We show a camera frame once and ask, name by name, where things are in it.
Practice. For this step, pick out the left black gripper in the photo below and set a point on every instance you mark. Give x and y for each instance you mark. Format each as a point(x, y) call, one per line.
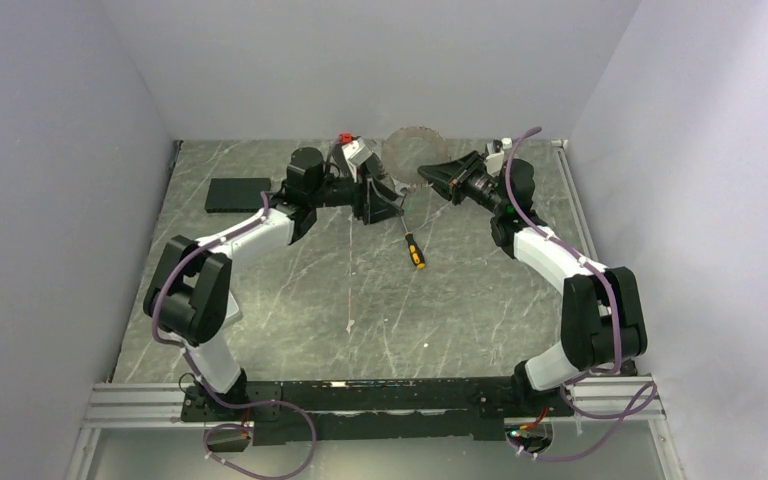
point(367, 203)

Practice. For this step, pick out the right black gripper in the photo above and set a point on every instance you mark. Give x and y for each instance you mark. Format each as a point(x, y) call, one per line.
point(443, 175)

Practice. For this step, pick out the metal disc with keyrings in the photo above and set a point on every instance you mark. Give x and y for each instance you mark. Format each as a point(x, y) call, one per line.
point(408, 148)

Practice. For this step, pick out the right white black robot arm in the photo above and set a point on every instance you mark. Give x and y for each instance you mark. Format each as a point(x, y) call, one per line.
point(602, 323)

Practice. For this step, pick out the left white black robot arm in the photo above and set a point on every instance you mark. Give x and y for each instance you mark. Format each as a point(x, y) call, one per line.
point(189, 297)

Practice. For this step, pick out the yellow black screwdriver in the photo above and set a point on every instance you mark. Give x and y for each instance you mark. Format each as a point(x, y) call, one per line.
point(416, 255)

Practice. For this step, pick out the black flat tray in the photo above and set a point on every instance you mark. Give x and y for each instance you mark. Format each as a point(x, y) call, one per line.
point(236, 195)

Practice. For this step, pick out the grey white rectangular box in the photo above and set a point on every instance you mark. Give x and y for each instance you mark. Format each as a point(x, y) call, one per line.
point(233, 311)

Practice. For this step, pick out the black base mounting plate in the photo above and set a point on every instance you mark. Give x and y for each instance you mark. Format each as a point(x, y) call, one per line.
point(481, 408)

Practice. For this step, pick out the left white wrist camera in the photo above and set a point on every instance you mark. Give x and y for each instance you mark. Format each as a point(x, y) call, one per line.
point(353, 156)

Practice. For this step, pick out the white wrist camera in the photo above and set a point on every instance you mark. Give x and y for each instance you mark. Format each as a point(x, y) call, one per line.
point(353, 156)
point(495, 150)

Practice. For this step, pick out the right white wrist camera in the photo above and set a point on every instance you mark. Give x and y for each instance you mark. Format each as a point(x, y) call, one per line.
point(495, 150)

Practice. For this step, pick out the aluminium extrusion rail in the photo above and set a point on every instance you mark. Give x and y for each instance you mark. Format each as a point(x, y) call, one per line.
point(158, 405)

